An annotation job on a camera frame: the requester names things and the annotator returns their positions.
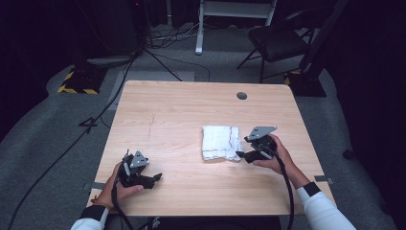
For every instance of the person's left hand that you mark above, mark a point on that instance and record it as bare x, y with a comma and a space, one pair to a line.
110, 195

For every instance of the white desk frame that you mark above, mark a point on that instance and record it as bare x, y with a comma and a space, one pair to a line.
233, 9

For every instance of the black caster wheel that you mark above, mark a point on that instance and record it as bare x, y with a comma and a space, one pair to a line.
348, 154

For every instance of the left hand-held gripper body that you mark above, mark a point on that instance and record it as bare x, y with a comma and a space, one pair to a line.
134, 175

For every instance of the white towel with dark stripe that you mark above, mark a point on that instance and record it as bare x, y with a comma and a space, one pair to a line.
220, 142

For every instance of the black slanted stand with base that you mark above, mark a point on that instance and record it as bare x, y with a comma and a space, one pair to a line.
308, 76

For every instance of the black folding chair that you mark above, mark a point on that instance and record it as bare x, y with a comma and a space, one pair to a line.
276, 41

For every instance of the person's right hand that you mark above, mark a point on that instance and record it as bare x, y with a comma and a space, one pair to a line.
282, 158

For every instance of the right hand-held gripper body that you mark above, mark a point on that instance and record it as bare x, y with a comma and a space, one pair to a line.
260, 145

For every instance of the stand base with hazard tape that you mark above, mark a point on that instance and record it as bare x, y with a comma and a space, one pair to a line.
81, 81

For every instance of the round grey table grommet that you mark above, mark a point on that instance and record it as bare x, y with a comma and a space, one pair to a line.
242, 96

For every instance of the grey tape strip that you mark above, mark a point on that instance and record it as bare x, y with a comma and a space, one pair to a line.
324, 179
94, 186

